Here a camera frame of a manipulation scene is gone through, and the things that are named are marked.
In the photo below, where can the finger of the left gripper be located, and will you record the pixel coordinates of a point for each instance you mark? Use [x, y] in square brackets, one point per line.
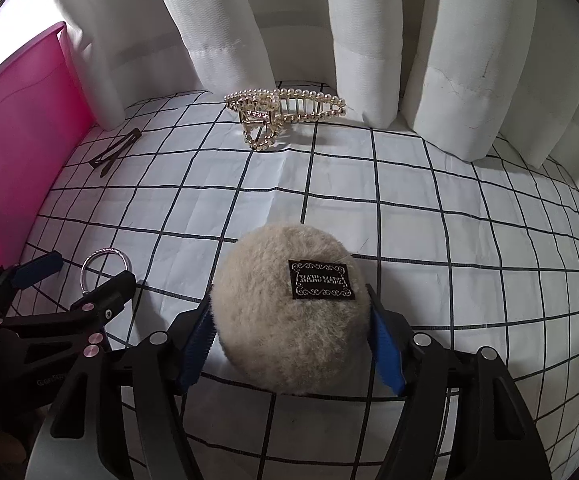
[97, 308]
[37, 270]

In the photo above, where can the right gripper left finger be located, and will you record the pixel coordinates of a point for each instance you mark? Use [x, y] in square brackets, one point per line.
[83, 436]

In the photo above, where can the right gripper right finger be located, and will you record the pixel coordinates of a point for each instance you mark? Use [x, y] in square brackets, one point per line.
[494, 434]

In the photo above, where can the black hair clip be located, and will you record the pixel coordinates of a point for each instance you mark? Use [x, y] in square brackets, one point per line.
[106, 159]

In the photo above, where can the beige fluffy puff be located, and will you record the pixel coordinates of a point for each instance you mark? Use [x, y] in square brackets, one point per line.
[291, 308]

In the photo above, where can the pearl hair claw clip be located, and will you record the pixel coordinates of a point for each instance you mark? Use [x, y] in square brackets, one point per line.
[264, 114]

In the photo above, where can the pink plastic tub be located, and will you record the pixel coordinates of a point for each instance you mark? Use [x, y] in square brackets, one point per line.
[44, 115]

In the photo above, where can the white black grid cloth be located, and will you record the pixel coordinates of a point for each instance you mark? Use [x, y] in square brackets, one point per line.
[474, 253]

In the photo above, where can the white curtain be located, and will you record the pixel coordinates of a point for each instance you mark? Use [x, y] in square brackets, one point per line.
[458, 71]

